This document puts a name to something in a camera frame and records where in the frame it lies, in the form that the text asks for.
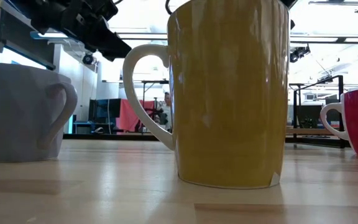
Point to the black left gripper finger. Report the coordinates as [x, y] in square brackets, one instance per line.
[109, 46]

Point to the lavender grey mug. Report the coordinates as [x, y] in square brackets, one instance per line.
[14, 112]

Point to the background black robot arm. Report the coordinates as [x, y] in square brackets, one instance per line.
[158, 118]

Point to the ceiling light strip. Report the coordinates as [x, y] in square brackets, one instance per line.
[141, 35]
[312, 39]

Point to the dark framed window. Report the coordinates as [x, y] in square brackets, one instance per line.
[30, 56]

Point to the dark blue cabinet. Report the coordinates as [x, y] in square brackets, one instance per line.
[104, 110]

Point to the orange-red cloth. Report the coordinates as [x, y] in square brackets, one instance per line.
[127, 115]

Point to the blue low table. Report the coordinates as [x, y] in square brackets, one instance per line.
[85, 124]

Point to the person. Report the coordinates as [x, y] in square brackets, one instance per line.
[167, 109]

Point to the white blue pole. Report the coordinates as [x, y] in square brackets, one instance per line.
[70, 124]

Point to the black overhead fixture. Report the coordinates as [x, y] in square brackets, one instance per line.
[291, 2]

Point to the ceiling lamp fixture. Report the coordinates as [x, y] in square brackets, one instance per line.
[336, 2]

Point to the black metal wooden shelf rack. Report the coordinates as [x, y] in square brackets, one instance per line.
[341, 102]

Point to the black mounted camera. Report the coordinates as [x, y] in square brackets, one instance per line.
[88, 59]
[297, 54]

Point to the black background table frame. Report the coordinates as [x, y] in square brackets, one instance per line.
[154, 82]

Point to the black aluminium table frame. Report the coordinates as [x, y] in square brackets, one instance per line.
[110, 137]

